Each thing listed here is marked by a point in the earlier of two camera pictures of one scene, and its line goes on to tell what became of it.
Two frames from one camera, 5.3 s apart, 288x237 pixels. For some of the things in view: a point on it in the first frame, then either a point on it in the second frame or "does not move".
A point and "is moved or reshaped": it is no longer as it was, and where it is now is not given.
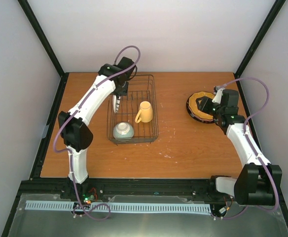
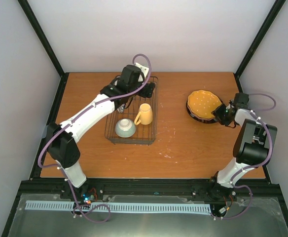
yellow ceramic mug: (145, 113) does not move
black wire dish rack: (137, 120) does not move
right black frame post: (274, 13) does not move
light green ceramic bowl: (123, 131) is moved or reshaped
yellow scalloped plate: (194, 108) does not move
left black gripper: (124, 92) to (148, 91)
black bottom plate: (197, 119) does not move
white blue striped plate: (116, 102) is moved or reshaped
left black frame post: (44, 41) does not move
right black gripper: (205, 100) to (216, 113)
